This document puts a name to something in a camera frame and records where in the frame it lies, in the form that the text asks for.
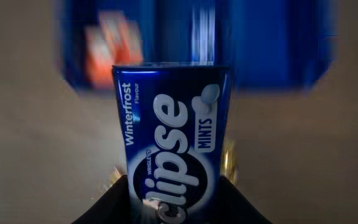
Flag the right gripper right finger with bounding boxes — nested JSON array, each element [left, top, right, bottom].
[[216, 175, 273, 224]]

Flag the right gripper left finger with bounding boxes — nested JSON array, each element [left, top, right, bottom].
[[71, 174, 133, 224]]

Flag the blue candy pack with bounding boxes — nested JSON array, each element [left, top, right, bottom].
[[112, 63, 232, 224]]

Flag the gold wrapped candy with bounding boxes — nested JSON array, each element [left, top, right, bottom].
[[224, 138, 239, 184]]

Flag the orange candy box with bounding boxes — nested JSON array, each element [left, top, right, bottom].
[[84, 24, 117, 90], [99, 11, 144, 66]]

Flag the blue tray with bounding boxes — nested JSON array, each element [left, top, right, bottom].
[[56, 0, 338, 94]]

